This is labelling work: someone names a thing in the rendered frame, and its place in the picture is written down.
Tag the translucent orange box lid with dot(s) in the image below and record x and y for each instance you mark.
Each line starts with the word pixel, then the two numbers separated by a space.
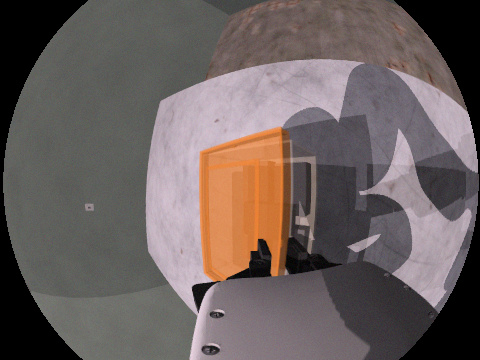
pixel 245 195

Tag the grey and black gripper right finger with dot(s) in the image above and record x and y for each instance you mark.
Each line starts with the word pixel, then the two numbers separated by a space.
pixel 298 262

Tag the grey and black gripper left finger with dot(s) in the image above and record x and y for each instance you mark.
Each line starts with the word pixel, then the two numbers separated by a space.
pixel 257 268

